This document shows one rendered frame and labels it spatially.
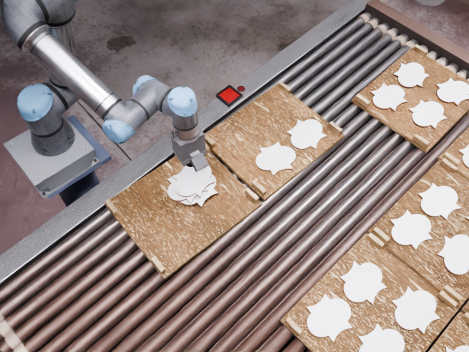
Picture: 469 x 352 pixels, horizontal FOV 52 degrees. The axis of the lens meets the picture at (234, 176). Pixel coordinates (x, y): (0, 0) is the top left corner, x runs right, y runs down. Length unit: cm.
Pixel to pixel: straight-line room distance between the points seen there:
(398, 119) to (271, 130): 49
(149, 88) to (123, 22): 242
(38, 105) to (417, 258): 131
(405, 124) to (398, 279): 62
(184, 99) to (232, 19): 244
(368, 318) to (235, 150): 73
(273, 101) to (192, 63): 155
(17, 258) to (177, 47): 218
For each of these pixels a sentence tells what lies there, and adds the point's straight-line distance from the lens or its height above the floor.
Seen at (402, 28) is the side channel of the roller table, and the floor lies 93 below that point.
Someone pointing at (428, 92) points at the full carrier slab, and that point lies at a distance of 209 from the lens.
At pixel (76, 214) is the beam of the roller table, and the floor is 91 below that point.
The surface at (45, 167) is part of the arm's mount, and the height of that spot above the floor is 96.
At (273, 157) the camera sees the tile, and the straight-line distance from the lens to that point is 175.
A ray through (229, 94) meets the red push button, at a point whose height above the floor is 93.
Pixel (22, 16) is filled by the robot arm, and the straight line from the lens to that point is 139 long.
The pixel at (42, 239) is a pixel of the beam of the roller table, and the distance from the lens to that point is 174.
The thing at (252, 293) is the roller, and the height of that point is 92.
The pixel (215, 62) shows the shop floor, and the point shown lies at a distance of 339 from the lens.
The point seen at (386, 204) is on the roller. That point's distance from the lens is 175.
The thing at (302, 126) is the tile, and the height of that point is 94.
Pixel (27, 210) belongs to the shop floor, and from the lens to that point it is 294.
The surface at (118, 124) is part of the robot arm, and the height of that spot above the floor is 138.
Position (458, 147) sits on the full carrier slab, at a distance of 196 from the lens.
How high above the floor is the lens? 238
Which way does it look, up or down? 58 degrees down
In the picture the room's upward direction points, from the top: straight up
